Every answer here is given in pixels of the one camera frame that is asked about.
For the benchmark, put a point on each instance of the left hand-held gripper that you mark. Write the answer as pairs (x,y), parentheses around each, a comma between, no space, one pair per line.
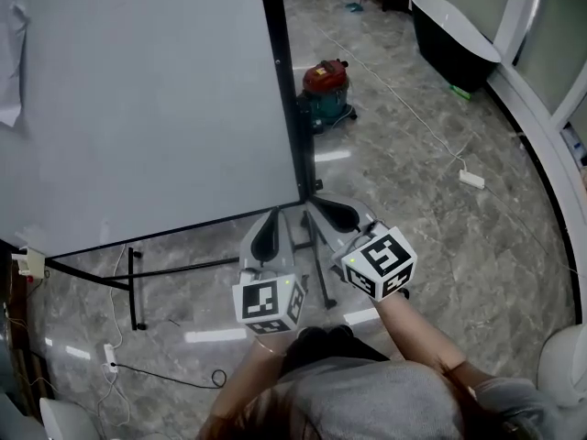
(261,298)

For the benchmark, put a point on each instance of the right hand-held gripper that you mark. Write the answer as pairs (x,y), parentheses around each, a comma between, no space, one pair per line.
(380,264)

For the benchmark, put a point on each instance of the white whiteboard black frame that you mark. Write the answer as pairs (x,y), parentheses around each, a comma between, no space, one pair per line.
(137,108)

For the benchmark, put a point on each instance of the person's right forearm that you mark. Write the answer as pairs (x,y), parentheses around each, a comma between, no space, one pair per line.
(413,337)

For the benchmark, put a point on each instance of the person's left forearm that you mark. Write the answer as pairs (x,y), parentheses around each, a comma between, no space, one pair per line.
(243,378)

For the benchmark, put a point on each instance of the person's left shoe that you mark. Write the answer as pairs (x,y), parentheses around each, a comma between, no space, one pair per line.
(305,333)

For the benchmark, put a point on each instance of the person's shoe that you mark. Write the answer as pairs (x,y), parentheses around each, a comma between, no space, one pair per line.
(340,329)
(305,333)

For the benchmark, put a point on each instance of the person's right shoe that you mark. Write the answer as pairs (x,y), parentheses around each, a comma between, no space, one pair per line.
(340,329)

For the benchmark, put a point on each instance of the person's dark trousers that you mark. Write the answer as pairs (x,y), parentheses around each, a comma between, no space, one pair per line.
(330,351)

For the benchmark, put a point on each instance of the white power strip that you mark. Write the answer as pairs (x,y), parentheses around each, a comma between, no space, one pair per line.
(472,178)
(110,358)

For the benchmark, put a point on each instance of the red green vacuum cleaner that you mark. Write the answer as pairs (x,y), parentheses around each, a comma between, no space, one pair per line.
(328,90)

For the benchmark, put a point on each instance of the green packet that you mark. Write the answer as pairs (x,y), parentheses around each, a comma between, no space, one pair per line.
(460,92)

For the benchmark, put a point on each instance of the person's grey top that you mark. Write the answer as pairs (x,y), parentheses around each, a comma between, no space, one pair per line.
(367,401)

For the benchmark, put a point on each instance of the black white bathtub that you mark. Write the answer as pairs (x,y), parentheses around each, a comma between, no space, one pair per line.
(454,44)

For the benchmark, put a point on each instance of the teal dustpan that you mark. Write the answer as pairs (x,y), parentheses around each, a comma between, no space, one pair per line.
(354,7)

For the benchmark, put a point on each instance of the cream plastic holder box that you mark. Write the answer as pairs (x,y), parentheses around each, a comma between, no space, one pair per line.
(29,261)

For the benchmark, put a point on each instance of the blue white clutter pile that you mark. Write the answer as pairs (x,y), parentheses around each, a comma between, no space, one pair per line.
(579,145)

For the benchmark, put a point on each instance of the white toilet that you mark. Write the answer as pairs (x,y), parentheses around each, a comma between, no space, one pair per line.
(566,365)
(69,420)

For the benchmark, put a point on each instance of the brown wooden ledge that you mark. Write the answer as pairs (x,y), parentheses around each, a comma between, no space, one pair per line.
(20,337)

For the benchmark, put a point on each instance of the frosted glass partition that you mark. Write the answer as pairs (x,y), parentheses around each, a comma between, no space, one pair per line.
(559,39)

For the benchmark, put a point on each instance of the white paper sheet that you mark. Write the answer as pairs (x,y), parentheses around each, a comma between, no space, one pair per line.
(11,62)

